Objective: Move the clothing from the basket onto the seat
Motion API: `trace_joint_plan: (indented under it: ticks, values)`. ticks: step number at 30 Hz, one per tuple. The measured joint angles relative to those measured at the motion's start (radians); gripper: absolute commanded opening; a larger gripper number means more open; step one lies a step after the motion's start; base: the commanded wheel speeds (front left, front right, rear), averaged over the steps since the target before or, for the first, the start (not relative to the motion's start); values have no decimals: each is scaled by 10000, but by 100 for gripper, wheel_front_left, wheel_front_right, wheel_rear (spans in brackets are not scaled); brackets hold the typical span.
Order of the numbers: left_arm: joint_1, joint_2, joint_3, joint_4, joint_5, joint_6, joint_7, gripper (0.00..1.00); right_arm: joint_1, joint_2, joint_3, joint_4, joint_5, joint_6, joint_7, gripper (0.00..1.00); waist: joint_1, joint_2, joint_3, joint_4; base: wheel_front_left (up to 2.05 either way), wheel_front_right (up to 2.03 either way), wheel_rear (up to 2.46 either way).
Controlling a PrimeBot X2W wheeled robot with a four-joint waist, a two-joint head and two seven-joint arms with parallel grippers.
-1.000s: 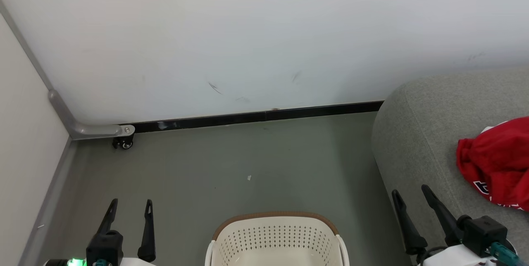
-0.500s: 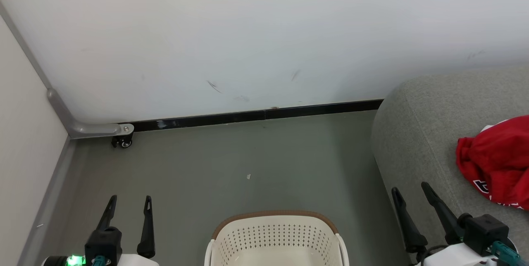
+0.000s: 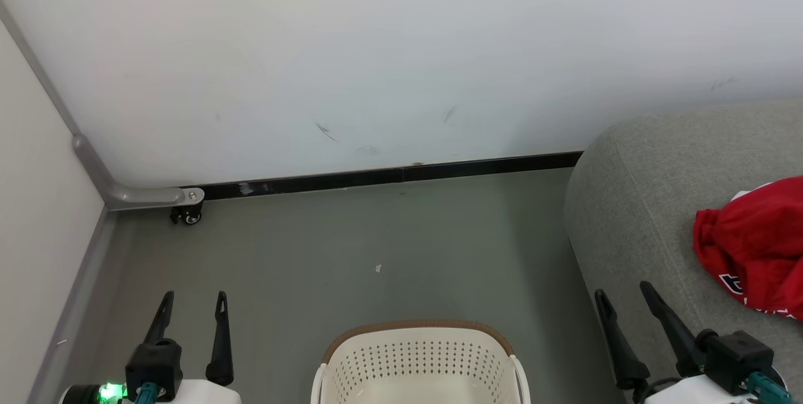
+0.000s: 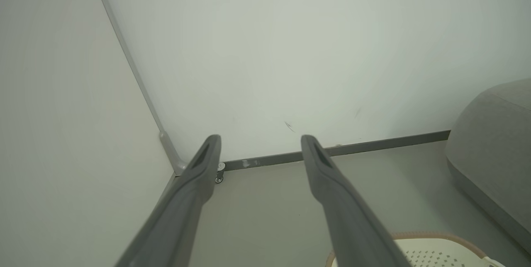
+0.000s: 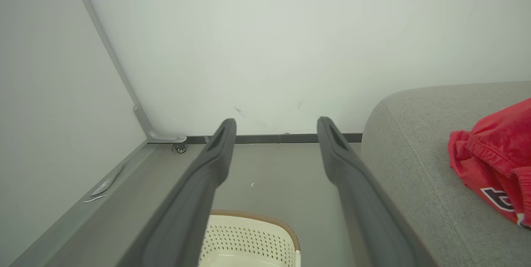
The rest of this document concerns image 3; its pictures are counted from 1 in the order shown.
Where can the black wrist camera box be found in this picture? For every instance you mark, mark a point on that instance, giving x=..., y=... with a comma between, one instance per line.
x=737, y=357
x=154, y=361

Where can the grey skirting strip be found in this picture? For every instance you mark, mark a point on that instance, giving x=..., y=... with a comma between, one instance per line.
x=69, y=316

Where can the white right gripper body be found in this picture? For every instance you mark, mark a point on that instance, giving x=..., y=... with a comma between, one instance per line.
x=690, y=393

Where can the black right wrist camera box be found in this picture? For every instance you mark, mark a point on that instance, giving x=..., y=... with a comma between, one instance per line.
x=737, y=357

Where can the black baseboard strip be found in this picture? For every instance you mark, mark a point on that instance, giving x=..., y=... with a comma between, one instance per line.
x=401, y=174

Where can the grey metal partition frame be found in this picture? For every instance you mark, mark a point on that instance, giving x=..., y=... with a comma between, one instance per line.
x=144, y=196

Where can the cream perforated laundry basket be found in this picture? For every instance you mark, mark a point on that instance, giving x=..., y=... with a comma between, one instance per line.
x=420, y=366

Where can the grey fabric sofa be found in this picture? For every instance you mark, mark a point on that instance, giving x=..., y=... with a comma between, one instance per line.
x=640, y=203

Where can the red jersey with lettering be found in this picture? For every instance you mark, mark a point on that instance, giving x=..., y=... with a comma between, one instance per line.
x=759, y=234

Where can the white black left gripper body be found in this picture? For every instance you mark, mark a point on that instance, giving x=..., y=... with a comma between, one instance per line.
x=201, y=394

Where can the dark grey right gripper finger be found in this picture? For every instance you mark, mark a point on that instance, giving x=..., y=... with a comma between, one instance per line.
x=680, y=341
x=624, y=360

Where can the small black caster wheel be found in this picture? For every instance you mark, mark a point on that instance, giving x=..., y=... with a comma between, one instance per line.
x=187, y=216

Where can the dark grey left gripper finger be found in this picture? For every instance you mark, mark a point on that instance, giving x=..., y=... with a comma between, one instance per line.
x=160, y=322
x=220, y=347

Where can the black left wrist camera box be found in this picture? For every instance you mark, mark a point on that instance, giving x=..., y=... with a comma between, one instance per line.
x=154, y=361

